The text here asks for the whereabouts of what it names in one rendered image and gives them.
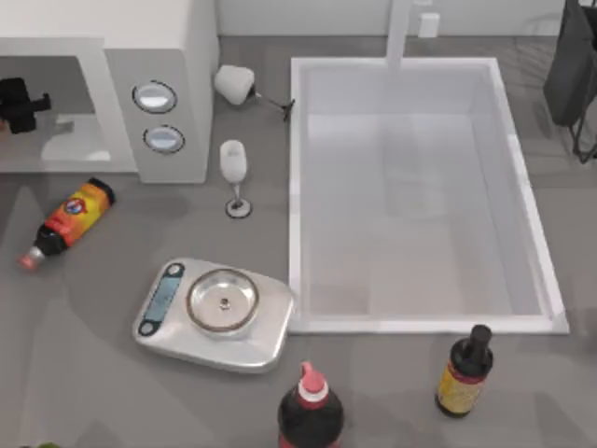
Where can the round microwave knob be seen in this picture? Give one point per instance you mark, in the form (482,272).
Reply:
(163,138)
(154,97)

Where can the dark bottle with orange label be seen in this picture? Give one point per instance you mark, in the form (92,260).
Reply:
(77,212)

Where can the pale microwave oven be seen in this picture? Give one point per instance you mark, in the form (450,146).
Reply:
(196,116)

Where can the toppled clear wine glass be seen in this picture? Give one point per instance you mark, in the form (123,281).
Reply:
(234,83)

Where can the upright clear wine glass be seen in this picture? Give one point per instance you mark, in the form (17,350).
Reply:
(232,163)

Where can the silver kitchen scale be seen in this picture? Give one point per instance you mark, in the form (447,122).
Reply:
(219,322)

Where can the green object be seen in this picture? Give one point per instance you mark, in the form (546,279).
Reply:
(46,445)

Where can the tall white tap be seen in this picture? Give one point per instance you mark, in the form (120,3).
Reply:
(395,32)

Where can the white sink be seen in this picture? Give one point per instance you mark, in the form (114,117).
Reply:
(410,196)

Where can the dark bottle with red cap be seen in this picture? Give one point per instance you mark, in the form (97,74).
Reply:
(310,415)

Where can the dark bottle with yellow label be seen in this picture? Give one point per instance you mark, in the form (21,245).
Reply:
(462,378)

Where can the white wall socket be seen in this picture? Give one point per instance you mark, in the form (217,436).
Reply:
(428,25)

